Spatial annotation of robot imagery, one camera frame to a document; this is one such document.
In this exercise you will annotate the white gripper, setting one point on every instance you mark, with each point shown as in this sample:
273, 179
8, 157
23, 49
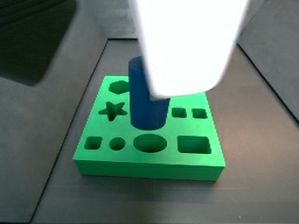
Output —
187, 37

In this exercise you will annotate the blue oval cylinder peg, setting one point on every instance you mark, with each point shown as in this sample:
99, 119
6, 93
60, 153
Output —
148, 113

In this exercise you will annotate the green foam shape board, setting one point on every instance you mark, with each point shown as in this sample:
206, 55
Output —
180, 151

